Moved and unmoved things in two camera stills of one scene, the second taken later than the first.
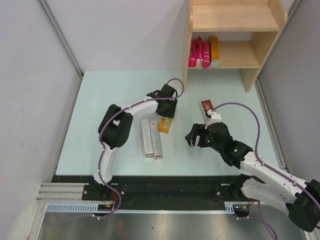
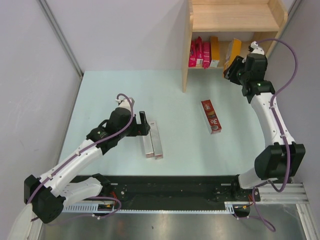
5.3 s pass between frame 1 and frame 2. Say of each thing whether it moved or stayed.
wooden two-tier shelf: stayed
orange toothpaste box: moved
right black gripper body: moved
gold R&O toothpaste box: stayed
